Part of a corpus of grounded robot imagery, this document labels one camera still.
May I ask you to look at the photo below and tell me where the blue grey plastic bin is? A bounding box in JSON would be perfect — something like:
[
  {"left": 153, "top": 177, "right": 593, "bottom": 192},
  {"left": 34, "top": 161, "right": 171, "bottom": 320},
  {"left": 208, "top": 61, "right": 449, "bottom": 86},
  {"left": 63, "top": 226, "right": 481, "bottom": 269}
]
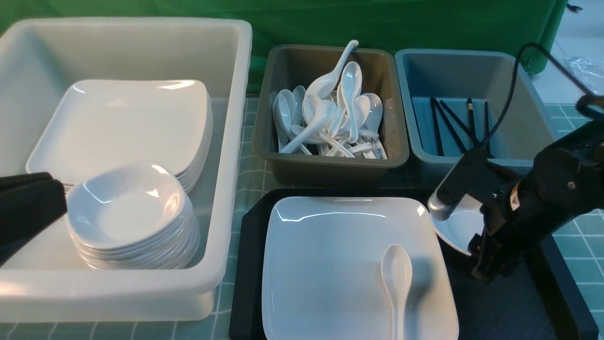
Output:
[{"left": 394, "top": 49, "right": 556, "bottom": 187}]

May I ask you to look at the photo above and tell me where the stack of white square plates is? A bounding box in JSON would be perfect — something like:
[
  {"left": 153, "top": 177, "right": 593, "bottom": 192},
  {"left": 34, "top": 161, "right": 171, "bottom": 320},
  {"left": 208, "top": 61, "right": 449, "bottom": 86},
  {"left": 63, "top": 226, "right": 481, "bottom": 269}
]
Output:
[{"left": 25, "top": 79, "right": 213, "bottom": 192}]

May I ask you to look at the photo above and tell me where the large white plastic tub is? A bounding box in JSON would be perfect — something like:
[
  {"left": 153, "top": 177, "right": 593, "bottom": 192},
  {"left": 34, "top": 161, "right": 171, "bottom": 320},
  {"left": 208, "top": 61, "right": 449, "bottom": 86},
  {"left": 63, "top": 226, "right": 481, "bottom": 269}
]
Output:
[{"left": 0, "top": 17, "right": 252, "bottom": 323}]

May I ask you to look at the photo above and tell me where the black chopstick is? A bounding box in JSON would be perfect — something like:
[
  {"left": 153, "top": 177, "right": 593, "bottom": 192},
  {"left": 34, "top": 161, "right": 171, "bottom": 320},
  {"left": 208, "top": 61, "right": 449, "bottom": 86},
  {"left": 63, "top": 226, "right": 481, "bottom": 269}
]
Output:
[
  {"left": 482, "top": 101, "right": 492, "bottom": 157},
  {"left": 430, "top": 97, "right": 445, "bottom": 156},
  {"left": 430, "top": 97, "right": 467, "bottom": 154},
  {"left": 439, "top": 100, "right": 484, "bottom": 146},
  {"left": 467, "top": 98, "right": 479, "bottom": 146}
]

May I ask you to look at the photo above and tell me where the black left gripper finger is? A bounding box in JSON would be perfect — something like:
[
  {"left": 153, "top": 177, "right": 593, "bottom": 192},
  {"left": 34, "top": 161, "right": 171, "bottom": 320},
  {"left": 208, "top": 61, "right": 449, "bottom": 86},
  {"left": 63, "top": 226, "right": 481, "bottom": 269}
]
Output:
[{"left": 0, "top": 172, "right": 67, "bottom": 264}]

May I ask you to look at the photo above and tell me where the white square rice plate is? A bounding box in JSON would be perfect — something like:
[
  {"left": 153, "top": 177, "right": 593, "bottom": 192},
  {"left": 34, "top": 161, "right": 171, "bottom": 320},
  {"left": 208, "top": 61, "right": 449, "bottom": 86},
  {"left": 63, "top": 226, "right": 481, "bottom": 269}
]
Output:
[{"left": 261, "top": 196, "right": 460, "bottom": 340}]

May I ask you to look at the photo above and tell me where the clear plastic bag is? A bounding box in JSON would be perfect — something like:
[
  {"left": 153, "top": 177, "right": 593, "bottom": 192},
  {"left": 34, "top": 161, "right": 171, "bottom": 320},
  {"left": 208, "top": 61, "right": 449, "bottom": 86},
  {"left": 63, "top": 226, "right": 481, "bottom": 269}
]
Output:
[{"left": 565, "top": 57, "right": 604, "bottom": 95}]

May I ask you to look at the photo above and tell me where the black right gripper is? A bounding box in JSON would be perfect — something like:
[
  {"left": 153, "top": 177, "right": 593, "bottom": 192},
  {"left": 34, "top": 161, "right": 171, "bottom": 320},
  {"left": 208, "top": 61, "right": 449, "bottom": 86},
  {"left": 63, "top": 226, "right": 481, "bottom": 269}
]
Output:
[{"left": 428, "top": 146, "right": 574, "bottom": 283}]

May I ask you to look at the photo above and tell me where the black serving tray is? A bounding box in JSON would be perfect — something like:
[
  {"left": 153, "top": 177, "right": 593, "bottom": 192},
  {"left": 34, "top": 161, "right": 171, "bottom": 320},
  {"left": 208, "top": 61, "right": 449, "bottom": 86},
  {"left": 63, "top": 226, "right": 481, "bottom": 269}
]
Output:
[{"left": 229, "top": 188, "right": 603, "bottom": 340}]

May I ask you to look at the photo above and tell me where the white ceramic soup spoon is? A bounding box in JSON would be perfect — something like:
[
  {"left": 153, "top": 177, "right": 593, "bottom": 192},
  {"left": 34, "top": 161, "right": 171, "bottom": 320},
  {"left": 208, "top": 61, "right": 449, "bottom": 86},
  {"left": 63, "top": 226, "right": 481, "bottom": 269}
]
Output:
[{"left": 380, "top": 245, "right": 413, "bottom": 340}]

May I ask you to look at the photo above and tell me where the stack of white bowls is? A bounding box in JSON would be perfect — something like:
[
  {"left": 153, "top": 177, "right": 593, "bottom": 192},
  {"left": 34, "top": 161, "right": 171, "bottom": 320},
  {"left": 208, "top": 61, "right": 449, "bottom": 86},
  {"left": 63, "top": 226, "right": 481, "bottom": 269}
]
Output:
[{"left": 65, "top": 162, "right": 201, "bottom": 270}]

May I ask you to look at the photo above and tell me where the olive green plastic bin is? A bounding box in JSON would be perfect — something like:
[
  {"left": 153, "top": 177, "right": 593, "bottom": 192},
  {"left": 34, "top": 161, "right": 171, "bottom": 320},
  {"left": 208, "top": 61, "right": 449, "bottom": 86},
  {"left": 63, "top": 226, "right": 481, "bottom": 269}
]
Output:
[{"left": 251, "top": 44, "right": 410, "bottom": 188}]

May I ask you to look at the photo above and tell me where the pile of white soup spoons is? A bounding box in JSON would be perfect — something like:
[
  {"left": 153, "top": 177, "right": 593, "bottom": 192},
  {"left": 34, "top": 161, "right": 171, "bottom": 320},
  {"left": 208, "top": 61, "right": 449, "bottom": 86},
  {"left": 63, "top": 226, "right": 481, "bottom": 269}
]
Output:
[{"left": 269, "top": 40, "right": 388, "bottom": 160}]

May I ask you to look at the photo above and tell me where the white bowl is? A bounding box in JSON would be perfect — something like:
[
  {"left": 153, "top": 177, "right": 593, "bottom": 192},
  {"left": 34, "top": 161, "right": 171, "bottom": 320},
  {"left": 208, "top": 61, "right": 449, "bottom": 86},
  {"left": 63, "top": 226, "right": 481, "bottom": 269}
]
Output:
[{"left": 430, "top": 195, "right": 485, "bottom": 256}]

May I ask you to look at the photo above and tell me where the green cloth backdrop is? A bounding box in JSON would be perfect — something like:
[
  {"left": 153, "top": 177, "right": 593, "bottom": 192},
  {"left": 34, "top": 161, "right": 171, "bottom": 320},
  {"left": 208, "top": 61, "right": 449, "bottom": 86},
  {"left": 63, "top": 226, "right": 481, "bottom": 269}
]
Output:
[{"left": 0, "top": 0, "right": 567, "bottom": 93}]

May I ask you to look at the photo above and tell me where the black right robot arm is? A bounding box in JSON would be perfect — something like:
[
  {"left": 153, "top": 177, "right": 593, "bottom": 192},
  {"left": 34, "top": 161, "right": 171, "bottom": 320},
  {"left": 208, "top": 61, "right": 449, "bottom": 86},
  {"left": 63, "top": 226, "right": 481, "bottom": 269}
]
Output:
[{"left": 428, "top": 120, "right": 604, "bottom": 283}]

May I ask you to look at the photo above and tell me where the teal checkered table mat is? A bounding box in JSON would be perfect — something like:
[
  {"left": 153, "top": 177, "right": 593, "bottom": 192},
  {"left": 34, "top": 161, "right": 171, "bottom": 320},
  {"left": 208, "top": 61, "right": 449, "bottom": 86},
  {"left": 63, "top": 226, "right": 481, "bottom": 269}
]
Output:
[{"left": 1, "top": 95, "right": 604, "bottom": 340}]

